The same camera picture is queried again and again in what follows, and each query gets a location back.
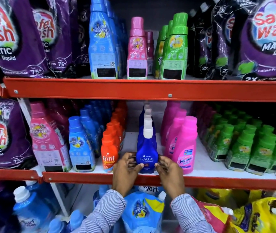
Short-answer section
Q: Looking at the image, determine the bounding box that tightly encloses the row of tall blue bottles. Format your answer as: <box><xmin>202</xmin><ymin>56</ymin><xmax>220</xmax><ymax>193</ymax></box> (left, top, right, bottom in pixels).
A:
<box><xmin>88</xmin><ymin>0</ymin><xmax>129</xmax><ymax>80</ymax></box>

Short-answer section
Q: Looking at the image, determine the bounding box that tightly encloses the blue bottle with white cap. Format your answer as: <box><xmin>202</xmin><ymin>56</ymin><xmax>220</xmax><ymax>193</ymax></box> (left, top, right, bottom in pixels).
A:
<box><xmin>25</xmin><ymin>181</ymin><xmax>61</xmax><ymax>214</ymax></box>
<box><xmin>13</xmin><ymin>186</ymin><xmax>55</xmax><ymax>233</ymax></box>

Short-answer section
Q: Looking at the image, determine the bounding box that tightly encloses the small light blue bottle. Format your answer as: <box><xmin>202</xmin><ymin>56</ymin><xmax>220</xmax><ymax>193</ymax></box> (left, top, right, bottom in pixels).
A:
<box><xmin>48</xmin><ymin>218</ymin><xmax>67</xmax><ymax>233</ymax></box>
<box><xmin>66</xmin><ymin>210</ymin><xmax>85</xmax><ymax>231</ymax></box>

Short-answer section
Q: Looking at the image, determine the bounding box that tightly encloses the tall pink softener bottle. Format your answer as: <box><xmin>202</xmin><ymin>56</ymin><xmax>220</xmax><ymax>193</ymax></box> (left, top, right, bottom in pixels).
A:
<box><xmin>146</xmin><ymin>31</ymin><xmax>154</xmax><ymax>76</ymax></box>
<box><xmin>127</xmin><ymin>17</ymin><xmax>148</xmax><ymax>80</ymax></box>

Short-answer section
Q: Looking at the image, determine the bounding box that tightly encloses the row of magenta bottles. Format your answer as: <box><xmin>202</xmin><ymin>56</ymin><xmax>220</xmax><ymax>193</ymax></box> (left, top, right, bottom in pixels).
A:
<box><xmin>190</xmin><ymin>102</ymin><xmax>217</xmax><ymax>141</ymax></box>

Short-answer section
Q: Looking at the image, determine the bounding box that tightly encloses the red and yellow pouch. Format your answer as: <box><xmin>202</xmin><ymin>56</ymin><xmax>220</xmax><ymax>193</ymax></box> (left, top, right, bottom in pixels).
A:
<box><xmin>191</xmin><ymin>196</ymin><xmax>231</xmax><ymax>233</ymax></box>

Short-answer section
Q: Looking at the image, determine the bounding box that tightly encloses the person's left forearm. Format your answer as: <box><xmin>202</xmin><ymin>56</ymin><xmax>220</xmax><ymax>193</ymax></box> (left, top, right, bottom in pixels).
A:
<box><xmin>71</xmin><ymin>189</ymin><xmax>127</xmax><ymax>233</ymax></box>

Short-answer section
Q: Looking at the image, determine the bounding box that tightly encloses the person's right hand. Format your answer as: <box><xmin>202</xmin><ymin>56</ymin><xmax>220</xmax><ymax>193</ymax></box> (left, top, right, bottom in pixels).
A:
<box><xmin>154</xmin><ymin>155</ymin><xmax>186</xmax><ymax>201</ymax></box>

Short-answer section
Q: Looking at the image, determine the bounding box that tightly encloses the row of dark blue bottles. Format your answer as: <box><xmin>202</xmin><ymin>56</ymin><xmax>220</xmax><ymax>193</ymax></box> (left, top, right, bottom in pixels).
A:
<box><xmin>138</xmin><ymin>102</ymin><xmax>157</xmax><ymax>143</ymax></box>

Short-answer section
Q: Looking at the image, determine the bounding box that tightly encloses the group of small green bottles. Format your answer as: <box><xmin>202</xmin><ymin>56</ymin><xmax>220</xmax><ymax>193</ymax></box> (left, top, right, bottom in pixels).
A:
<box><xmin>202</xmin><ymin>104</ymin><xmax>276</xmax><ymax>176</ymax></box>

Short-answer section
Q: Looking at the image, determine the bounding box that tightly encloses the blue softener refill pouch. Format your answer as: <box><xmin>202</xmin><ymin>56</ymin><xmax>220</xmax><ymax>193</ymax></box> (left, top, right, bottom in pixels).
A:
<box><xmin>138</xmin><ymin>185</ymin><xmax>165</xmax><ymax>196</ymax></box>
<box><xmin>121</xmin><ymin>191</ymin><xmax>167</xmax><ymax>233</ymax></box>
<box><xmin>93</xmin><ymin>185</ymin><xmax>111</xmax><ymax>209</ymax></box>

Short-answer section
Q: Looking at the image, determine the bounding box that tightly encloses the row of orange bottles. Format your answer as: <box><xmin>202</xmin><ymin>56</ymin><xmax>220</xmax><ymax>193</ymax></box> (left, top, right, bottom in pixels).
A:
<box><xmin>101</xmin><ymin>100</ymin><xmax>129</xmax><ymax>173</ymax></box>

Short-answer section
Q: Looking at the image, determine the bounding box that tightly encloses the person's left hand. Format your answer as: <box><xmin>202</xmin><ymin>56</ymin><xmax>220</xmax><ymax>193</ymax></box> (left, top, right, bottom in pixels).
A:
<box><xmin>112</xmin><ymin>152</ymin><xmax>145</xmax><ymax>198</ymax></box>

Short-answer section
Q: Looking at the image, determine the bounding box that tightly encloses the dark purple detergent pouch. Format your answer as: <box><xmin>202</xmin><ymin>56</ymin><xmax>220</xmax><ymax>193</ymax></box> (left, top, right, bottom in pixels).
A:
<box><xmin>76</xmin><ymin>0</ymin><xmax>91</xmax><ymax>77</ymax></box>

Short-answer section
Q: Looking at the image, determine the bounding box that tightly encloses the row of small blue bottles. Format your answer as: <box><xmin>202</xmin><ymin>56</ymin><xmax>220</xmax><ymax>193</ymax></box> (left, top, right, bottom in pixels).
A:
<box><xmin>68</xmin><ymin>100</ymin><xmax>113</xmax><ymax>173</ymax></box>

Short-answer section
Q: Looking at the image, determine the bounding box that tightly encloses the tall green softener bottle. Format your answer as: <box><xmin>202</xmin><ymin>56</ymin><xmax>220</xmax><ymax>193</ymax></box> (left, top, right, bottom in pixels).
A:
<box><xmin>152</xmin><ymin>25</ymin><xmax>168</xmax><ymax>79</ymax></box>
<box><xmin>163</xmin><ymin>20</ymin><xmax>174</xmax><ymax>46</ymax></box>
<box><xmin>160</xmin><ymin>12</ymin><xmax>189</xmax><ymax>80</ymax></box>

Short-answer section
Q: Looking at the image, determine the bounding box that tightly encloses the yellow detergent pouch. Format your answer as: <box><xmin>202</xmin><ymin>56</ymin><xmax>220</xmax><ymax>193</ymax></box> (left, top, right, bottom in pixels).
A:
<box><xmin>228</xmin><ymin>197</ymin><xmax>276</xmax><ymax>233</ymax></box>
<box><xmin>248</xmin><ymin>190</ymin><xmax>276</xmax><ymax>204</ymax></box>
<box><xmin>196</xmin><ymin>188</ymin><xmax>250</xmax><ymax>207</ymax></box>

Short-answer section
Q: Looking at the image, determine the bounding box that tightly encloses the black pouch with white cap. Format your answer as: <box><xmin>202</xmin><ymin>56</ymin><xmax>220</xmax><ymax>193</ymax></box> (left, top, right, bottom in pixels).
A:
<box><xmin>205</xmin><ymin>0</ymin><xmax>241</xmax><ymax>80</ymax></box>
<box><xmin>187</xmin><ymin>2</ymin><xmax>216</xmax><ymax>78</ymax></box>

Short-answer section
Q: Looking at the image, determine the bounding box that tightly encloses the purple pouch with green patch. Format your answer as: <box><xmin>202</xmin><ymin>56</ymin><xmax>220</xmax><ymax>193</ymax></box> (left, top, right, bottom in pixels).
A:
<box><xmin>228</xmin><ymin>0</ymin><xmax>276</xmax><ymax>81</ymax></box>

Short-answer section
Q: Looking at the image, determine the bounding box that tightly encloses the large pink softener bottle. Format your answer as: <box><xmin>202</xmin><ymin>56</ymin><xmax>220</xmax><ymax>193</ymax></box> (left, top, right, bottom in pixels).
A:
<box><xmin>46</xmin><ymin>99</ymin><xmax>71</xmax><ymax>141</ymax></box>
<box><xmin>29</xmin><ymin>102</ymin><xmax>72</xmax><ymax>173</ymax></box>

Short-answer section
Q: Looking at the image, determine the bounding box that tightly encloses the long red shelf beam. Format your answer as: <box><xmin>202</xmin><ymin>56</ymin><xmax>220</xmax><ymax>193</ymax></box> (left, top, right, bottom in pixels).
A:
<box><xmin>42</xmin><ymin>171</ymin><xmax>276</xmax><ymax>192</ymax></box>
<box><xmin>3</xmin><ymin>78</ymin><xmax>276</xmax><ymax>103</ymax></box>

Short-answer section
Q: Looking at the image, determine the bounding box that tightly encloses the person's right forearm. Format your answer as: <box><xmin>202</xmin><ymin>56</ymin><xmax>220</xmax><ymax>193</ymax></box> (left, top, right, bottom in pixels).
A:
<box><xmin>170</xmin><ymin>194</ymin><xmax>216</xmax><ymax>233</ymax></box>

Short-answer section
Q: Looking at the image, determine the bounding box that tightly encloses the dark blue white-capped bottle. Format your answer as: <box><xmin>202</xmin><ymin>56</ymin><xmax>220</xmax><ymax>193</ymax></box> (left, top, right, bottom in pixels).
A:
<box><xmin>136</xmin><ymin>126</ymin><xmax>159</xmax><ymax>174</ymax></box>

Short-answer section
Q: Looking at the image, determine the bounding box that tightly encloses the pink stain remover bottle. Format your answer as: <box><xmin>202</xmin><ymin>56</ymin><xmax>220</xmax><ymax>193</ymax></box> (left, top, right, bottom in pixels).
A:
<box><xmin>164</xmin><ymin>109</ymin><xmax>187</xmax><ymax>158</ymax></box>
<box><xmin>160</xmin><ymin>101</ymin><xmax>181</xmax><ymax>146</ymax></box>
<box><xmin>172</xmin><ymin>116</ymin><xmax>198</xmax><ymax>175</ymax></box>

